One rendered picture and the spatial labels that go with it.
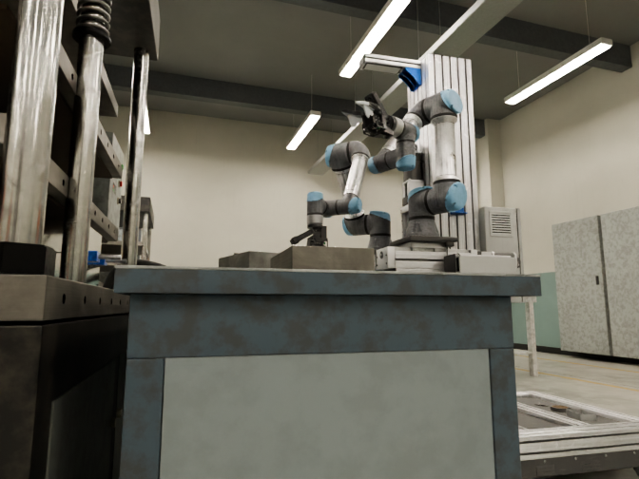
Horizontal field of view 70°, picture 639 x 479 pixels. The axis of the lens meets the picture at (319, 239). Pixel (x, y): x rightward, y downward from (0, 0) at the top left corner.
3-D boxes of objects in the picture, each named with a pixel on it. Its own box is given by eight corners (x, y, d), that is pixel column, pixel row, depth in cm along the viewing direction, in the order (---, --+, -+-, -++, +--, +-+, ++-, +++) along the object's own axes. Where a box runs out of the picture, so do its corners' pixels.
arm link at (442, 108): (440, 217, 203) (435, 102, 211) (471, 211, 191) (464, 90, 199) (424, 213, 195) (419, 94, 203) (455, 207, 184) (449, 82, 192)
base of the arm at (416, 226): (429, 242, 211) (429, 221, 213) (446, 238, 197) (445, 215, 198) (399, 241, 207) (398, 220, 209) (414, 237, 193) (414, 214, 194)
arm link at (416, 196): (418, 221, 212) (417, 193, 214) (443, 217, 202) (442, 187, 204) (402, 218, 204) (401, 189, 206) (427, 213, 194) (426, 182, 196)
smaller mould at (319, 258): (353, 281, 103) (352, 255, 104) (375, 277, 91) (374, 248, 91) (279, 280, 98) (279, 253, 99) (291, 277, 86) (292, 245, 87)
